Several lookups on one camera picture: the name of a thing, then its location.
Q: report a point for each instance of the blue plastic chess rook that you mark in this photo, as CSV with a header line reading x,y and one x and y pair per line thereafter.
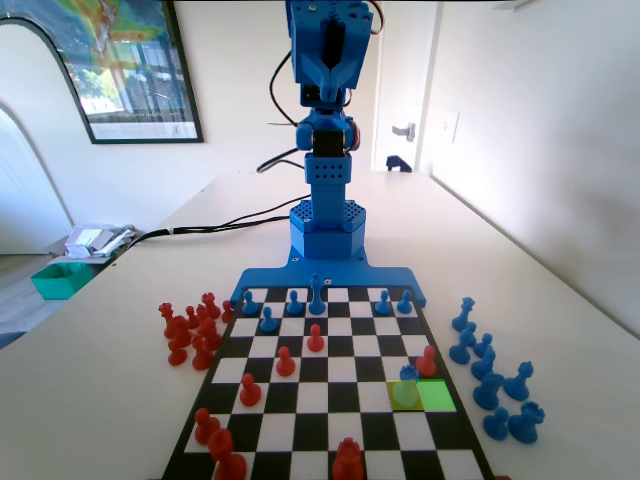
x,y
406,392
525,427

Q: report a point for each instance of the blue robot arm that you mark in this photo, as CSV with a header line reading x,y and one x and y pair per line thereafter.
x,y
327,200

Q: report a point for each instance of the blue king chess piece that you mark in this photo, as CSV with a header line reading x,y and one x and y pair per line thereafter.
x,y
315,302

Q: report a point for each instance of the blue pawn chess piece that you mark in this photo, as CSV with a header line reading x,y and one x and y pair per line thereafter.
x,y
496,427
484,347
294,306
250,306
382,305
268,324
405,305

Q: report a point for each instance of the red rook chess piece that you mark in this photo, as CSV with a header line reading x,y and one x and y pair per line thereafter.
x,y
346,462
211,306

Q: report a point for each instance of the white door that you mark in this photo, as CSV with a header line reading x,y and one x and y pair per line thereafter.
x,y
400,75

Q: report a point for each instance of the black zip tie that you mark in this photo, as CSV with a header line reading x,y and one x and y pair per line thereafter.
x,y
282,123

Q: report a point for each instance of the blue clamp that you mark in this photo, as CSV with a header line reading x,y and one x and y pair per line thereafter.
x,y
398,164

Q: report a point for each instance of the black framed poster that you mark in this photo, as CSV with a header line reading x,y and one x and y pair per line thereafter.
x,y
135,75

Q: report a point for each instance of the blue base mounting plate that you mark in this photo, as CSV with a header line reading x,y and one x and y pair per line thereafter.
x,y
350,275

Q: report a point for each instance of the white arched panel black edge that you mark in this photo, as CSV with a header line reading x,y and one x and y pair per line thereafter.
x,y
30,75

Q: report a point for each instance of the pile of papers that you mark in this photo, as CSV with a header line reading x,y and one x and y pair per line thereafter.
x,y
97,240

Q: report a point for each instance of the green plastic bin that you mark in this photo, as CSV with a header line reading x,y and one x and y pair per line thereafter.
x,y
57,282

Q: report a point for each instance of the black and white chessboard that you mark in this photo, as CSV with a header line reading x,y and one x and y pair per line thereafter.
x,y
350,395

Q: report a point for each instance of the white light switch plate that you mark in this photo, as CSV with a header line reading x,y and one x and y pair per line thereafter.
x,y
451,127

